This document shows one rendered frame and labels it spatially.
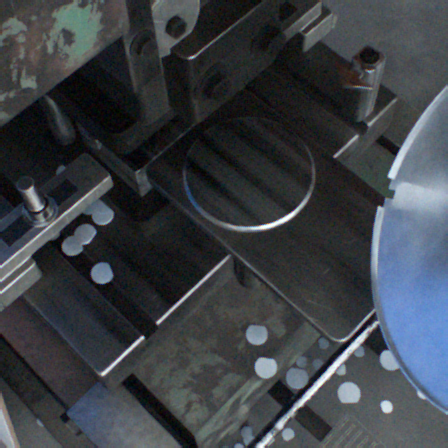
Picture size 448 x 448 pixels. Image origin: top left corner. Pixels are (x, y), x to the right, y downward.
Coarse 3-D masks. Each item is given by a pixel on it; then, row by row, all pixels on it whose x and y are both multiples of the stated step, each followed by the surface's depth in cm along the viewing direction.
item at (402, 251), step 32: (416, 128) 59; (416, 160) 58; (416, 192) 57; (384, 224) 59; (416, 224) 56; (384, 256) 58; (416, 256) 55; (384, 288) 57; (416, 288) 54; (384, 320) 56; (416, 320) 53; (416, 352) 52; (416, 384) 51
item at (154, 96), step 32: (160, 0) 46; (192, 0) 48; (224, 0) 52; (256, 0) 52; (160, 32) 48; (192, 32) 51; (224, 32) 51; (256, 32) 54; (96, 64) 56; (192, 64) 50; (224, 64) 53; (256, 64) 58; (128, 96) 55; (160, 96) 56; (192, 96) 54; (224, 96) 54
